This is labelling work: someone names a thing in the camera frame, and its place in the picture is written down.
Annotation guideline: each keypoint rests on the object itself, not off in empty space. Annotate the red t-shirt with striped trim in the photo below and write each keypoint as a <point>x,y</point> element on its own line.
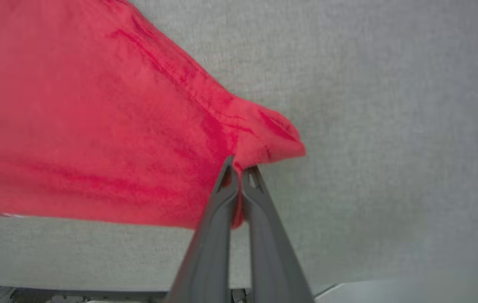
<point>96,118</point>

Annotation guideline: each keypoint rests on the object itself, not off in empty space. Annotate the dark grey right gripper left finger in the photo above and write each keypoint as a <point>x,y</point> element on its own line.
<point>209,252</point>

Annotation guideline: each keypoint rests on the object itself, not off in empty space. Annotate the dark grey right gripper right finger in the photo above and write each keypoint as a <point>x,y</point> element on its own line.
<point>276,256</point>

